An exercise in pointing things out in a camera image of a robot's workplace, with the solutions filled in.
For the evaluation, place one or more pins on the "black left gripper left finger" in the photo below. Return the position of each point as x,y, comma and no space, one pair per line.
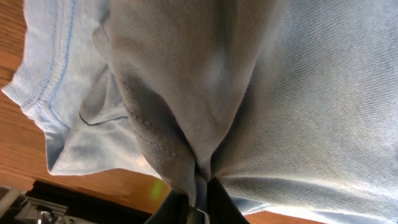
174,210

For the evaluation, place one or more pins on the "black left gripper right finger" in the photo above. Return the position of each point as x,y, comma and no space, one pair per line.
221,208

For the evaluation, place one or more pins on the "light blue t-shirt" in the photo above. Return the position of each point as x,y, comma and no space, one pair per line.
287,106

